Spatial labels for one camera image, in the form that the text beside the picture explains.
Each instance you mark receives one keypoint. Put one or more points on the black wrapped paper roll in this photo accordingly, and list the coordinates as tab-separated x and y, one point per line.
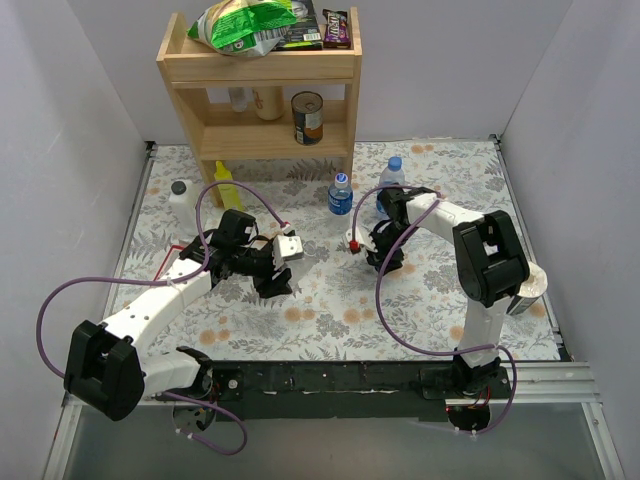
530	290

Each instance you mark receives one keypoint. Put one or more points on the yellow squeeze bottle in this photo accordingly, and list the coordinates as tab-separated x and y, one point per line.
229	194

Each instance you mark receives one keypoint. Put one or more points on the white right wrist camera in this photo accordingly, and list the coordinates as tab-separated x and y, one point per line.
358	240

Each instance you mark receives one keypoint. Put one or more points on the black snack box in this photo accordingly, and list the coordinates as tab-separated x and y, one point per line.
305	34

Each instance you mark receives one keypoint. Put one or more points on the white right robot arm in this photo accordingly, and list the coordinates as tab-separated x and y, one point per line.
491	267

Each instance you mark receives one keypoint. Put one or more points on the blue bottle cap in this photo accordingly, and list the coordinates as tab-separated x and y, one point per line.
395	163

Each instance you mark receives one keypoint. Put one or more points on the brown candy bar pack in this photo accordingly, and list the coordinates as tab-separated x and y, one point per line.
336	35

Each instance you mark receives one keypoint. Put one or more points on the white blue cap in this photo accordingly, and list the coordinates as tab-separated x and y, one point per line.
341	179

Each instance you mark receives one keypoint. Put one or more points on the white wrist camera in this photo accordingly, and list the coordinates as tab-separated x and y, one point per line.
358	240
287	246

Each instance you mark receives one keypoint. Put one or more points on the blue label water bottle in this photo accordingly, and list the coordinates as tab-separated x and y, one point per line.
388	177
340	201

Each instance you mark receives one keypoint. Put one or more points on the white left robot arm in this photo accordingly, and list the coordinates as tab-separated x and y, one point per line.
108	365

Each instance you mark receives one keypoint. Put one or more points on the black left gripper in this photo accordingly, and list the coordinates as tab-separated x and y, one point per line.
273	270

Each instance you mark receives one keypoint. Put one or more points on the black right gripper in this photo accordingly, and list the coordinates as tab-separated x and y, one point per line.
382	248

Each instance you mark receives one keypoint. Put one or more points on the red rectangular box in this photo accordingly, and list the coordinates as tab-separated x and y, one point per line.
172	254

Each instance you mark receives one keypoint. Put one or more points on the beige cylinder bottle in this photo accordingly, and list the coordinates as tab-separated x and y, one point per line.
268	102

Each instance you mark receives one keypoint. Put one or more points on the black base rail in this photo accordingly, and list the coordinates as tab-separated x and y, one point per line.
429	391

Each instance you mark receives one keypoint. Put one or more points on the clear plastic bottle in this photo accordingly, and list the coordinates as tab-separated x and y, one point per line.
299	263

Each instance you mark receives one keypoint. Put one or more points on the tin can with label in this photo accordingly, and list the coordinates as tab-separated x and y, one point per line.
307	111

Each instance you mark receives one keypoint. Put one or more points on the wooden shelf rack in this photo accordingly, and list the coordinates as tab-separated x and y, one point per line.
197	80

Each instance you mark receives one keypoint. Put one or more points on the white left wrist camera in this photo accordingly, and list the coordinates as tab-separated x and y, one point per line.
287	246

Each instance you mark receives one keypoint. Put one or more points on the green chip bag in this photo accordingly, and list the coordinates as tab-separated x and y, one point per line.
243	27

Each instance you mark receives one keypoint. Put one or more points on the floral tablecloth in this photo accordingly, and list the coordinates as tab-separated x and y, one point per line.
333	315

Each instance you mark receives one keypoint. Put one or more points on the white bottle black cap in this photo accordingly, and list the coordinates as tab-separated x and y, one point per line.
182	200

